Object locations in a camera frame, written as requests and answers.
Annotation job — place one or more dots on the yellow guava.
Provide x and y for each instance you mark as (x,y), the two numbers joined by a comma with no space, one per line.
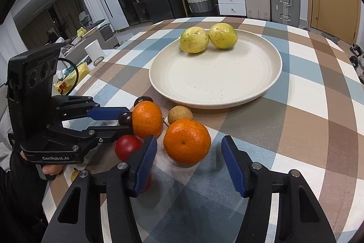
(194,39)

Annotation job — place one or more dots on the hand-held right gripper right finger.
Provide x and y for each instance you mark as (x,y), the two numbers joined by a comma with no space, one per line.
(234,166)

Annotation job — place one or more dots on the grey low table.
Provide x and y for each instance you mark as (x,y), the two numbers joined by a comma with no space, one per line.
(79,46)

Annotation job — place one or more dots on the yellow snack bag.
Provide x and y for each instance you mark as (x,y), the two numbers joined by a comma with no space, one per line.
(82,72)

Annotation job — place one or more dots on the person's left forearm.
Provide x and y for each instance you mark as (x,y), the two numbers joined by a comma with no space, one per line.
(20,197)

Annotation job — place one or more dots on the white cylinder container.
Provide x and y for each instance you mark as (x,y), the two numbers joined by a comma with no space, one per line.
(93,50)

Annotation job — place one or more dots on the yellow-green guava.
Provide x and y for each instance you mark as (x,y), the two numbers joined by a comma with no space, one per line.
(223,35)

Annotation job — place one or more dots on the brown curtain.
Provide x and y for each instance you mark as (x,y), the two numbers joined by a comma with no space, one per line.
(34,29)

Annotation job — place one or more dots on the dark purple plum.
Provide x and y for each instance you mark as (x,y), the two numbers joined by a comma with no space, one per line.
(125,118)
(142,100)

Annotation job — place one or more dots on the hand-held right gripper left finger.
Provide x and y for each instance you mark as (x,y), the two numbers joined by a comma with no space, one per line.
(145,163)

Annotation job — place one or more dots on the woven basket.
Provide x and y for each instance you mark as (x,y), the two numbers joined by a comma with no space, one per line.
(199,2)

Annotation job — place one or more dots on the grey chair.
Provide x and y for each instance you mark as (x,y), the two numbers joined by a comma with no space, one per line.
(84,19)

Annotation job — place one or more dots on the person's left hand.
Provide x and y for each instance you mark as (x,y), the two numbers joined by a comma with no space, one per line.
(52,169)

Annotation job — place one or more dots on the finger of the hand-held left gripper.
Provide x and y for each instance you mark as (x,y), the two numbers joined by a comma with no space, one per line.
(108,113)
(113,133)

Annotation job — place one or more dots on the cream round plate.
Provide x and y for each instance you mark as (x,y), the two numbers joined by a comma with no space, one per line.
(216,75)

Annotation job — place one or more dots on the pile of shoes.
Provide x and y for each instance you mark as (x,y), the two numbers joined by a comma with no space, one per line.
(357,58)

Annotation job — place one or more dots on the orange mandarin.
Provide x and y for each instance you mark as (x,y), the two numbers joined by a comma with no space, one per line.
(146,119)
(186,142)

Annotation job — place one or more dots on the checkered tablecloth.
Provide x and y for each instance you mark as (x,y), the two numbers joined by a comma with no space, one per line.
(298,117)

